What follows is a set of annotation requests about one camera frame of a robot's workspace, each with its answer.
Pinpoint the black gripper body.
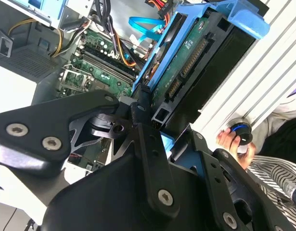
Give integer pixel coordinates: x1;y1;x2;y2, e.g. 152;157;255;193
40;153;221;231

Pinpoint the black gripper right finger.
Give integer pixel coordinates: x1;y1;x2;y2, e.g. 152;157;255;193
190;129;296;231

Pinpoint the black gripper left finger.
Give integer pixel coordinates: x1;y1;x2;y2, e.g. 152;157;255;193
0;84;181;218

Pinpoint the round black tool blue ring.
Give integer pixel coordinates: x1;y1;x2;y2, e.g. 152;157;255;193
229;121;254;145

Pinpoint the hard disk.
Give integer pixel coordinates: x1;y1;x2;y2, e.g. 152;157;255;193
132;0;271;175

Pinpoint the person hand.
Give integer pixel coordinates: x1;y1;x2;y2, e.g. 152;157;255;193
216;127;257;169

